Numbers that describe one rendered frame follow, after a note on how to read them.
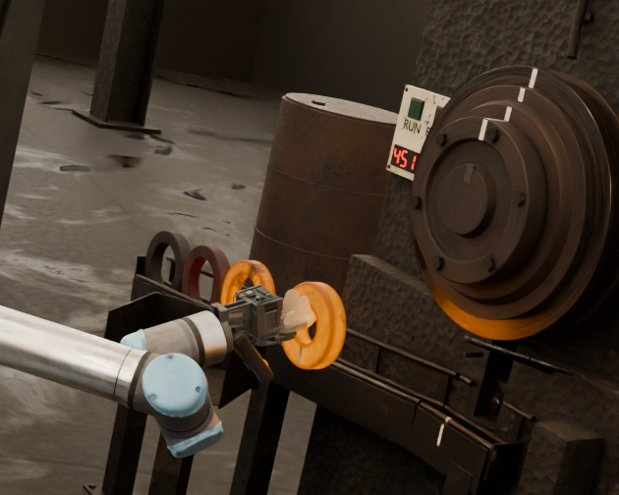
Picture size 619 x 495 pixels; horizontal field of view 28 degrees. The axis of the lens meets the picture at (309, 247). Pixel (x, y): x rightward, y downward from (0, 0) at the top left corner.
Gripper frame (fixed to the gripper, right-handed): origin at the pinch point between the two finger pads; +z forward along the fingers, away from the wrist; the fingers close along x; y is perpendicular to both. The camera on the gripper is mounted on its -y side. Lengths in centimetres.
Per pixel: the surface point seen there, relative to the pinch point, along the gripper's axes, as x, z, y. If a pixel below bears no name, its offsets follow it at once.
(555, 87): -23, 33, 41
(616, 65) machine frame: -21, 50, 41
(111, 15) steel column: 637, 259, -91
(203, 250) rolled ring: 74, 18, -18
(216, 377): 29.0, -4.5, -24.1
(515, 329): -27.9, 22.0, 1.9
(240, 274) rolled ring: 57, 18, -18
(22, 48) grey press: 274, 54, -13
